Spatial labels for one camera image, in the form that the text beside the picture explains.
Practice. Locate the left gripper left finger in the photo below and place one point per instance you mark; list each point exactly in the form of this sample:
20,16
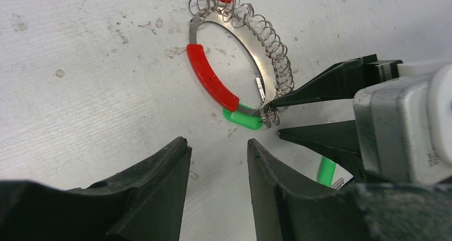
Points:
144,201

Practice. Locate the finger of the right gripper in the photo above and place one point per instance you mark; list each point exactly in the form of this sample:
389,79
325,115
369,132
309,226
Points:
341,81
337,141

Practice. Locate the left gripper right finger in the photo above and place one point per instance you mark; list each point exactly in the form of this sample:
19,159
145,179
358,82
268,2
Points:
287,205

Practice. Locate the green tag key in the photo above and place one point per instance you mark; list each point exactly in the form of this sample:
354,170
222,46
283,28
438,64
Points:
250,122
326,172

